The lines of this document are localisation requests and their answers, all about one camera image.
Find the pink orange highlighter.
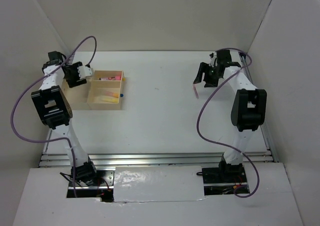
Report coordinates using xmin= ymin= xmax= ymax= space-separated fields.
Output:
xmin=102 ymin=90 xmax=120 ymax=98

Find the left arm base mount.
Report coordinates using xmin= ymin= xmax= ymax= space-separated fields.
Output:
xmin=59 ymin=170 xmax=115 ymax=203

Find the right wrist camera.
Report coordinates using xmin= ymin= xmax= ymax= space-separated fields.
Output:
xmin=209 ymin=51 xmax=217 ymax=68

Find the pink pen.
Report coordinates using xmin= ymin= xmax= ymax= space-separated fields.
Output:
xmin=192 ymin=84 xmax=199 ymax=99

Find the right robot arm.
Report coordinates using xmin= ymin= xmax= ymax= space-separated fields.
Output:
xmin=193 ymin=48 xmax=267 ymax=182

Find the pink capped marker bottle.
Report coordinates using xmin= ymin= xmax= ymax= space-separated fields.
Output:
xmin=99 ymin=75 xmax=122 ymax=81

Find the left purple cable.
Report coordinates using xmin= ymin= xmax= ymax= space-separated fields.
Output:
xmin=10 ymin=35 xmax=98 ymax=199

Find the wooden organizer tray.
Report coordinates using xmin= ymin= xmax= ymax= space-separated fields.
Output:
xmin=62 ymin=70 xmax=126 ymax=111

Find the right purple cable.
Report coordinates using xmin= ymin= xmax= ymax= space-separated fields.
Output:
xmin=196 ymin=47 xmax=261 ymax=199

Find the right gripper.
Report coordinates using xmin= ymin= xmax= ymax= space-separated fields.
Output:
xmin=193 ymin=62 xmax=222 ymax=88

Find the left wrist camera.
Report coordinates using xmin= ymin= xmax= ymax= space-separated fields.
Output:
xmin=77 ymin=65 xmax=94 ymax=80

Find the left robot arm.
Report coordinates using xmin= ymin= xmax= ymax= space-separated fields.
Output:
xmin=31 ymin=51 xmax=99 ymax=186

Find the white cover plate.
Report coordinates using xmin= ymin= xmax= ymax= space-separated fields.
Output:
xmin=113 ymin=166 xmax=205 ymax=203

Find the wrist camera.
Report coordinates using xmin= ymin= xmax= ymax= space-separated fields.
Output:
xmin=209 ymin=51 xmax=217 ymax=68
xmin=77 ymin=65 xmax=94 ymax=80

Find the aluminium rail frame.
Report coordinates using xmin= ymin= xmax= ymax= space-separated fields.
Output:
xmin=39 ymin=51 xmax=280 ymax=167

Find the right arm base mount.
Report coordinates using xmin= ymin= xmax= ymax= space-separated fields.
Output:
xmin=196 ymin=167 xmax=250 ymax=196

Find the yellow highlighter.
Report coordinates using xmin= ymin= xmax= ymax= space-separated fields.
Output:
xmin=101 ymin=98 xmax=119 ymax=104

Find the purple cable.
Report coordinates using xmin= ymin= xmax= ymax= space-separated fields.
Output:
xmin=196 ymin=47 xmax=261 ymax=199
xmin=10 ymin=35 xmax=98 ymax=199

